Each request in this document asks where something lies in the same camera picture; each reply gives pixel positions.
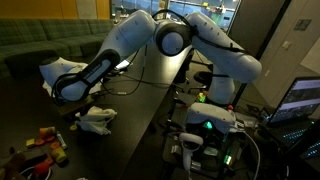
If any dark upholstered chair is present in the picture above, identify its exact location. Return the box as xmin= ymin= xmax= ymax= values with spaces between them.
xmin=4 ymin=49 xmax=59 ymax=76

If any grey wall sign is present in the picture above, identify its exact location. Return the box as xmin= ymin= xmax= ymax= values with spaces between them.
xmin=293 ymin=18 xmax=313 ymax=32

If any white VR headset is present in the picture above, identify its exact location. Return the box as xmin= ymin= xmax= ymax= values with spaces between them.
xmin=184 ymin=102 xmax=237 ymax=134

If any white terry towel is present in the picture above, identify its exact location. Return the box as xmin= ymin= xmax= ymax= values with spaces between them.
xmin=74 ymin=105 xmax=118 ymax=136

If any white cord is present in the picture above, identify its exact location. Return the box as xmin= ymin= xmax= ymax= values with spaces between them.
xmin=19 ymin=164 xmax=53 ymax=180

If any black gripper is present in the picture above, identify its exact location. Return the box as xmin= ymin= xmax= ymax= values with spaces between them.
xmin=79 ymin=104 xmax=93 ymax=117

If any white wall switch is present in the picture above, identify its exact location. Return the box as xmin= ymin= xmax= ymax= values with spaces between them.
xmin=281 ymin=40 xmax=293 ymax=51

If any green plaid sofa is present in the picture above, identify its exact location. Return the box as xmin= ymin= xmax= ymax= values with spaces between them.
xmin=0 ymin=17 xmax=116 ymax=79

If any open laptop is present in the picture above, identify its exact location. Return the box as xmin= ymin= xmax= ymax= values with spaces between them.
xmin=263 ymin=76 xmax=320 ymax=149

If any black office chair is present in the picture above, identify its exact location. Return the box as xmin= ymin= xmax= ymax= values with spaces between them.
xmin=193 ymin=69 xmax=218 ymax=89

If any small yellow block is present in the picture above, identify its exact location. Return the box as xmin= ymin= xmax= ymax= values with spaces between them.
xmin=25 ymin=138 xmax=36 ymax=149

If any small stacking cup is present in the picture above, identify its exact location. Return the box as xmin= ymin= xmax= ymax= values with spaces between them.
xmin=51 ymin=147 xmax=69 ymax=164

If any white VR controller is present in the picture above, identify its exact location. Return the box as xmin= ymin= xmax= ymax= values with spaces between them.
xmin=178 ymin=132 xmax=204 ymax=174

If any brown plush toy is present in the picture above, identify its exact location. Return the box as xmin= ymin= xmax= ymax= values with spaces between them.
xmin=0 ymin=146 xmax=28 ymax=180

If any red plush ball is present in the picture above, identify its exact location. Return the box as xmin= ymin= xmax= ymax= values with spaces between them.
xmin=33 ymin=162 xmax=50 ymax=176

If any white plastic bin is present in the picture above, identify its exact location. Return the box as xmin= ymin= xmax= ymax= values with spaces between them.
xmin=42 ymin=79 xmax=103 ymax=98

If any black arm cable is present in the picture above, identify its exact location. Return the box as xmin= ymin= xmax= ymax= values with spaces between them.
xmin=151 ymin=9 xmax=248 ymax=54

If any grey headset cable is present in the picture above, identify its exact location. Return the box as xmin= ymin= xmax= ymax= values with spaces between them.
xmin=233 ymin=129 xmax=262 ymax=180

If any black slanted pole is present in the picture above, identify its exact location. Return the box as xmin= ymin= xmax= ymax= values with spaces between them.
xmin=231 ymin=0 xmax=293 ymax=108

